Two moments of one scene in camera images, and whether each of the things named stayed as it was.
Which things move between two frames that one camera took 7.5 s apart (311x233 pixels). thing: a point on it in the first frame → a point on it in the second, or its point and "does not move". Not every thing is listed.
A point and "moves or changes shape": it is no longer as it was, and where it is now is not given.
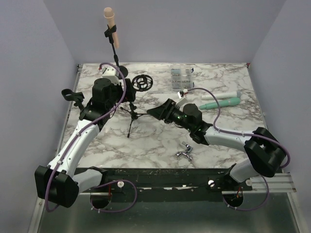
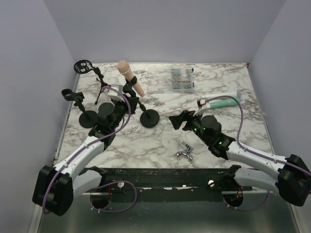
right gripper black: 164,111 → 185,115
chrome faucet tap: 187,152 does not move
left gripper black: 129,94 → 133,102
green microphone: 230,101 does not move
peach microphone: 109,14 → 125,68
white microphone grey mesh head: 221,95 moves or changes shape
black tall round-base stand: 109,33 → 149,118
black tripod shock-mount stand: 141,83 → 83,66
